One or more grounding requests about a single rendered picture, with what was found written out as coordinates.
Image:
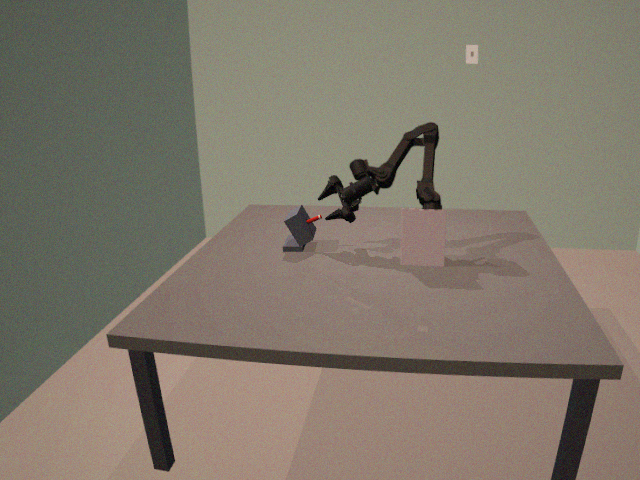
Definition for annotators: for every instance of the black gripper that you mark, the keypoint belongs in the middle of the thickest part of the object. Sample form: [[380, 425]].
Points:
[[349, 194]]

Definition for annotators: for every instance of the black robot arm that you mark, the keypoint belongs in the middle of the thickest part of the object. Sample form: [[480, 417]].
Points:
[[385, 175]]

